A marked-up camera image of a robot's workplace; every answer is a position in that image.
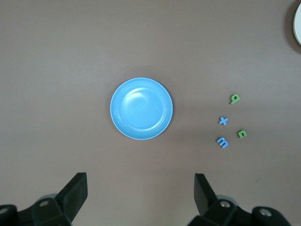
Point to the blue lowercase letter m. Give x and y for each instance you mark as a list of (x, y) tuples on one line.
[(222, 142)]

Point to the beige round plate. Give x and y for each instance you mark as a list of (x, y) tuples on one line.
[(298, 23)]

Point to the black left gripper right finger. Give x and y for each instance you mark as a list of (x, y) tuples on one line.
[(207, 200)]

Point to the green lowercase letter n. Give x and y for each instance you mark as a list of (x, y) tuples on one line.
[(239, 132)]

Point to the green lowercase letter q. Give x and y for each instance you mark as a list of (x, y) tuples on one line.
[(234, 97)]

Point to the blue lowercase letter x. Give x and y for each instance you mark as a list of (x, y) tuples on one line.
[(223, 121)]

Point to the blue round plate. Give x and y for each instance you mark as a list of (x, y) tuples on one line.
[(141, 108)]

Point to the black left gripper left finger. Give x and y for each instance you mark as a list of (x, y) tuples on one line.
[(70, 200)]

